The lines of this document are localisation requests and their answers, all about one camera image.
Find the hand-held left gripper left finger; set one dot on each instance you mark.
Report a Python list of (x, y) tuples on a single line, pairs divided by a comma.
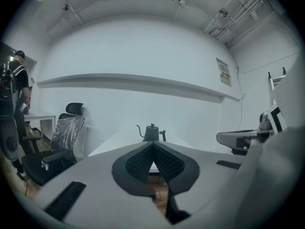
[(100, 190)]

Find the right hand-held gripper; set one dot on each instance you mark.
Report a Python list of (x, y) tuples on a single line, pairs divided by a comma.
[(274, 120)]

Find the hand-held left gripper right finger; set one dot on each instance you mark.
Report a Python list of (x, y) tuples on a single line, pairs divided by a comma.
[(205, 175)]

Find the black gooseneck electric kettle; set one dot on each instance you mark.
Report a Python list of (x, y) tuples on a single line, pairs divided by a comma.
[(152, 132)]

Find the black office chair plastic-wrapped back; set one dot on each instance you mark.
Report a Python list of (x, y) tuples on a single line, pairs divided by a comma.
[(59, 147)]

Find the white rack with black hooks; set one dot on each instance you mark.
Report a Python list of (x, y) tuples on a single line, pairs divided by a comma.
[(277, 77)]

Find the small white desk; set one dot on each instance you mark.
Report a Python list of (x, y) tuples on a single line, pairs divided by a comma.
[(38, 117)]

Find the grey office chair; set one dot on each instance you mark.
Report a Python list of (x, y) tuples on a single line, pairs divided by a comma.
[(8, 139)]

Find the white ceiling pipes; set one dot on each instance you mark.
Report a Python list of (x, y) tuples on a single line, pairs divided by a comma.
[(238, 15)]

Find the round ceiling fixture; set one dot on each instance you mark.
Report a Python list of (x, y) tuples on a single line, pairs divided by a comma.
[(223, 13)]

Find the wall poster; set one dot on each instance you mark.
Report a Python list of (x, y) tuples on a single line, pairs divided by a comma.
[(224, 73)]

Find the long white wall shelf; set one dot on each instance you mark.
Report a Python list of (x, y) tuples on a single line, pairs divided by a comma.
[(133, 82)]

